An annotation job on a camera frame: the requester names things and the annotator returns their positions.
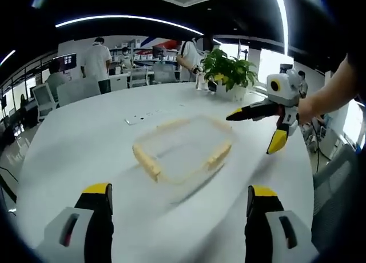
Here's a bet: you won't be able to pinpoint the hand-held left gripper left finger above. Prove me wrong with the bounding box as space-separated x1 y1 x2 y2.
34 182 115 263

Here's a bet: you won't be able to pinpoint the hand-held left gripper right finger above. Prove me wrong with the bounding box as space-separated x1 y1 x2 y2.
244 184 320 263

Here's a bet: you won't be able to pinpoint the clear container lid yellow clips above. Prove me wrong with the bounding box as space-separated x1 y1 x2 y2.
132 114 238 186

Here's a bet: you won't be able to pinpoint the person's right hand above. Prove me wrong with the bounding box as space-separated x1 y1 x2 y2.
297 98 315 125

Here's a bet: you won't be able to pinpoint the white plant pot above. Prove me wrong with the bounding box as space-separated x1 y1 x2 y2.
216 84 248 103

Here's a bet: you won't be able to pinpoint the green potted plant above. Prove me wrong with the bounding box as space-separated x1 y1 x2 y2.
201 47 260 93

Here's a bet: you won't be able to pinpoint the clear bottle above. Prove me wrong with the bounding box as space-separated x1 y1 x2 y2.
196 73 209 91

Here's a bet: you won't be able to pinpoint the grey mesh office chair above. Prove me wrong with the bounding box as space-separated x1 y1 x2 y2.
312 144 361 248

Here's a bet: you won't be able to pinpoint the white storage shelf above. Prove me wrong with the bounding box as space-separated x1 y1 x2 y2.
110 41 182 64

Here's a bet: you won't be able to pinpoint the long ceiling light strip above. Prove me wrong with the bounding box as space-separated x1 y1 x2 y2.
55 14 204 37

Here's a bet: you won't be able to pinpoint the black cable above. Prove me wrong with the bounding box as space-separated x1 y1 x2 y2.
310 121 323 174

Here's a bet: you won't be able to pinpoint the small wall monitor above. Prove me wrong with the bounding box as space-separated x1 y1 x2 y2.
55 53 77 73

